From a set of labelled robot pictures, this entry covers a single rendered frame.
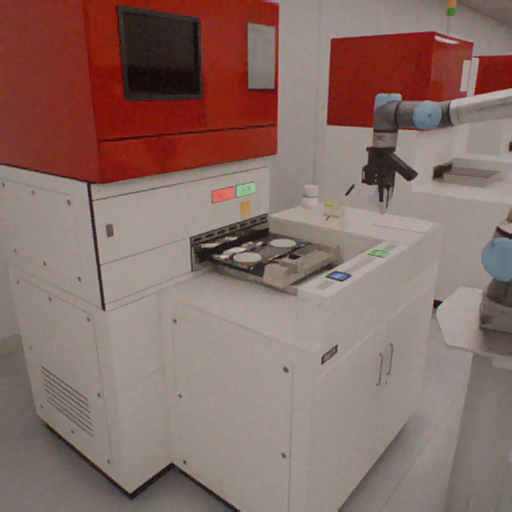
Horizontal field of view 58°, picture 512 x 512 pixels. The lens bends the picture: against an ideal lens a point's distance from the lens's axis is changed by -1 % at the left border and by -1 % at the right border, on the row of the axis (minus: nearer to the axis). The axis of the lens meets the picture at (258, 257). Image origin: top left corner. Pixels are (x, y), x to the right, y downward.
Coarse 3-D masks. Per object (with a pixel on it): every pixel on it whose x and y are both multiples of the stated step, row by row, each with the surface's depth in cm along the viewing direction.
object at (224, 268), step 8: (224, 264) 175; (224, 272) 175; (232, 272) 172; (240, 272) 170; (248, 272) 168; (248, 280) 168; (256, 280) 166; (272, 288) 162; (280, 288) 159; (288, 288) 157; (296, 288) 155
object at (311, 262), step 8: (304, 256) 175; (312, 256) 175; (320, 256) 175; (328, 256) 175; (336, 256) 179; (304, 264) 167; (312, 264) 167; (320, 264) 171; (304, 272) 163; (312, 272) 168; (264, 280) 158; (272, 280) 156; (280, 280) 154; (288, 280) 156
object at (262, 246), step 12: (240, 240) 187; (252, 240) 187; (264, 240) 187; (204, 252) 173; (216, 252) 174; (228, 252) 174; (240, 252) 173; (252, 252) 173; (264, 252) 174; (276, 252) 174; (252, 264) 162
